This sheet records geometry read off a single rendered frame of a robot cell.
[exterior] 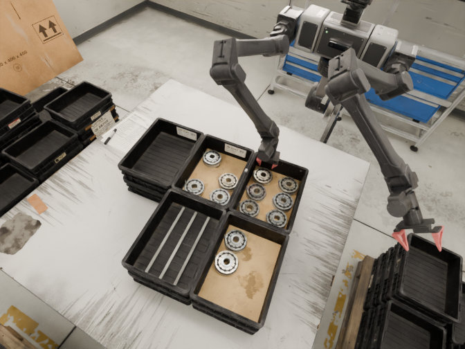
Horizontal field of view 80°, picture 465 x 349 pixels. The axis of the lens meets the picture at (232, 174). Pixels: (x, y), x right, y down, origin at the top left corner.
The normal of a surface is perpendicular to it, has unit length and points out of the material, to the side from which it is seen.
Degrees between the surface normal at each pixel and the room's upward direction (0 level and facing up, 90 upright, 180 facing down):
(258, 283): 0
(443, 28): 90
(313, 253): 0
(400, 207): 72
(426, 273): 0
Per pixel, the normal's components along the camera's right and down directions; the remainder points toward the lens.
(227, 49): -0.57, -0.01
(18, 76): 0.86, 0.23
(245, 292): 0.07, -0.59
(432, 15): -0.48, 0.69
